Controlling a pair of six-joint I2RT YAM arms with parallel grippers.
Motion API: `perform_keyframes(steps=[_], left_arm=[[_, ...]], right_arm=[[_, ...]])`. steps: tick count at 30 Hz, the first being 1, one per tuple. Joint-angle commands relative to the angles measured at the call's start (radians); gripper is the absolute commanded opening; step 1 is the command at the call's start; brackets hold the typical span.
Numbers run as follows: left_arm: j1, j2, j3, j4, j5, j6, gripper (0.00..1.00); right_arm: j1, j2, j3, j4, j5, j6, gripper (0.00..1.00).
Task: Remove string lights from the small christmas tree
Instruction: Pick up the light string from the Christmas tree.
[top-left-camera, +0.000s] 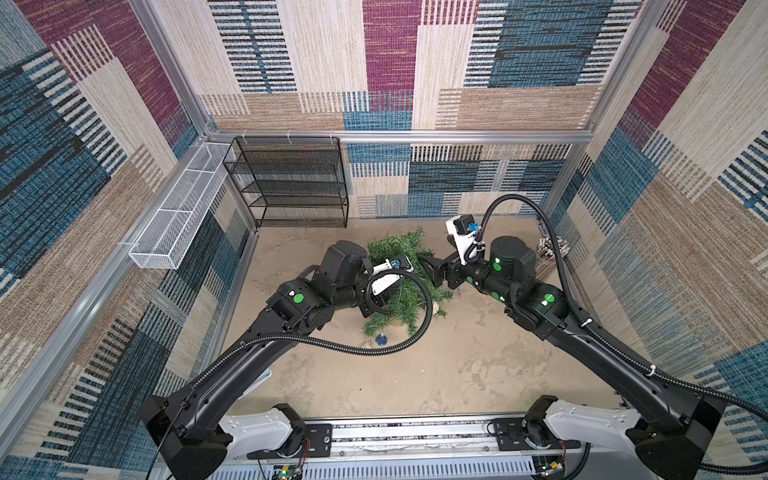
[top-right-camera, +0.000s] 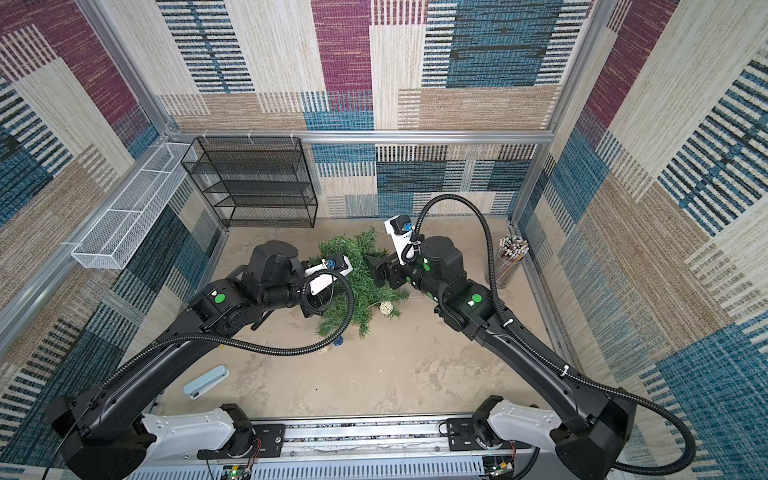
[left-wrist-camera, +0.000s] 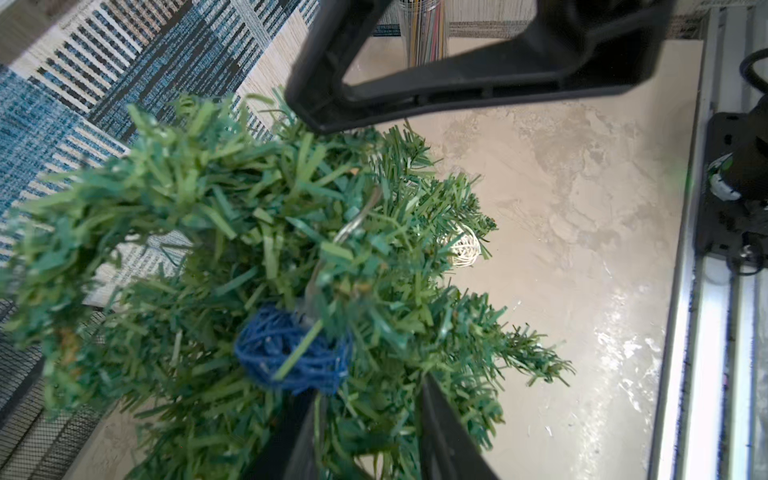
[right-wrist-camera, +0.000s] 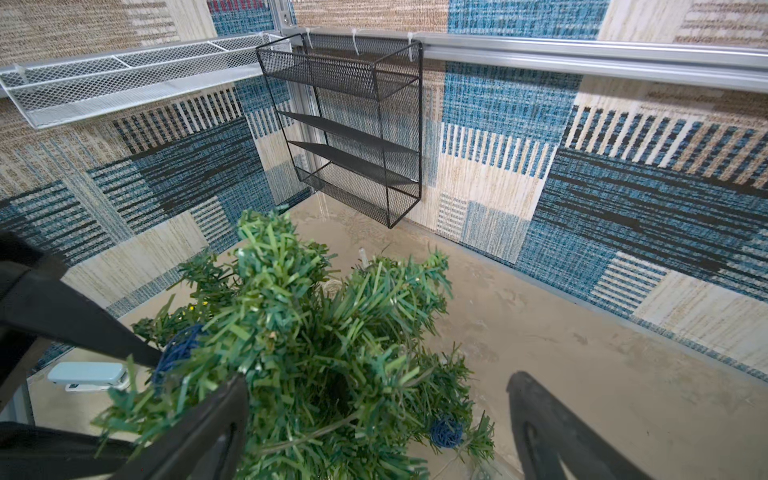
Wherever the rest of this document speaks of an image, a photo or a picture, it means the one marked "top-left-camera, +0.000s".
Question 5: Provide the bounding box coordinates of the small green christmas tree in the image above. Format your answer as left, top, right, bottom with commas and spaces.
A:
363, 226, 453, 338

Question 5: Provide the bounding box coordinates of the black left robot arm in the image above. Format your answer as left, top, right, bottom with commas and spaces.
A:
139, 240, 433, 479

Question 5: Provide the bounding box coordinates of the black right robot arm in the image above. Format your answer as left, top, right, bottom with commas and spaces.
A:
419, 236, 725, 479

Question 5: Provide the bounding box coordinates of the cup of coloured pencils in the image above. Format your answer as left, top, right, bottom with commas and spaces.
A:
535, 237, 570, 280

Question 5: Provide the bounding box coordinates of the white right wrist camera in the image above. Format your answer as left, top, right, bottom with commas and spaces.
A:
445, 214, 485, 265

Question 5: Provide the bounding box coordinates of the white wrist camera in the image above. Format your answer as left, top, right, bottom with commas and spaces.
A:
371, 254, 414, 296
445, 214, 485, 265

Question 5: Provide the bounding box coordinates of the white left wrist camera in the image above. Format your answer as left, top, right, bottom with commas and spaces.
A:
371, 254, 414, 296

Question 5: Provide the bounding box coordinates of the black wire shelf rack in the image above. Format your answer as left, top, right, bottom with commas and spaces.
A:
223, 136, 350, 228

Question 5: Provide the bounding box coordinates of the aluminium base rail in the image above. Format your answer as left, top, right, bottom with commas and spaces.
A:
213, 413, 654, 479

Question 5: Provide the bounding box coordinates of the black left corrugated cable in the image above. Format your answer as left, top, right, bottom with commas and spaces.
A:
179, 268, 434, 415

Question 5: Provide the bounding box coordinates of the black corrugated cable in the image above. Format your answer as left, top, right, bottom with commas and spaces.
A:
179, 268, 434, 415
478, 193, 768, 475

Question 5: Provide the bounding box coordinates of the white wire mesh basket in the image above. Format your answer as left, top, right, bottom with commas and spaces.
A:
129, 143, 230, 270

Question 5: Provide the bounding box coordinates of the black right corrugated cable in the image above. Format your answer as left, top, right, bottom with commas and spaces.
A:
478, 193, 768, 475

